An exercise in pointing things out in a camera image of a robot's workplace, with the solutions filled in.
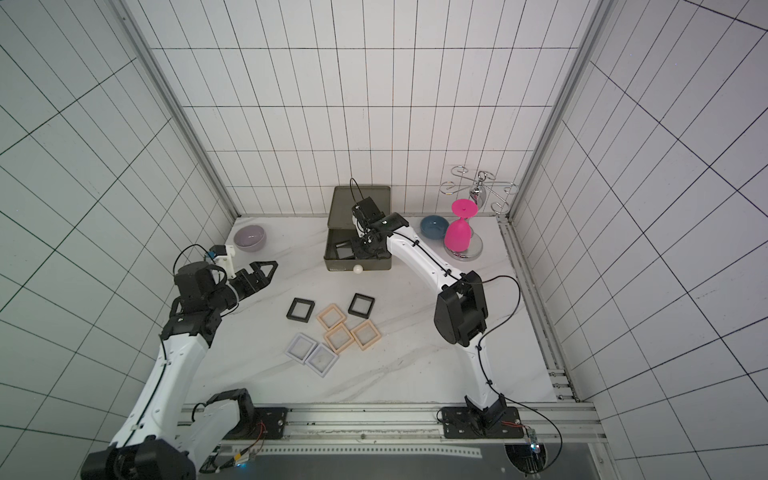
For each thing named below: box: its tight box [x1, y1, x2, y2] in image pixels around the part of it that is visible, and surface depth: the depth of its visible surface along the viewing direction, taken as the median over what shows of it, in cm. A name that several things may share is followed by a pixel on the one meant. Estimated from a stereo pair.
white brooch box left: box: [284, 333, 318, 365], surface depth 86 cm
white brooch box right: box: [305, 343, 339, 377], surface depth 85 cm
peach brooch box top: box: [316, 304, 346, 331], surface depth 92 cm
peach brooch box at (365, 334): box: [350, 319, 382, 351], surface depth 89 cm
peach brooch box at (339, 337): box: [324, 323, 355, 353], surface depth 89 cm
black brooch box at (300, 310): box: [286, 297, 315, 323], surface depth 95 cm
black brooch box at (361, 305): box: [348, 292, 375, 319], surface depth 95 cm
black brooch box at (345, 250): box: [334, 240, 356, 260], surface depth 93 cm
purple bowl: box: [234, 224, 267, 252], surface depth 109 cm
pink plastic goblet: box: [444, 198, 479, 253], surface depth 89 cm
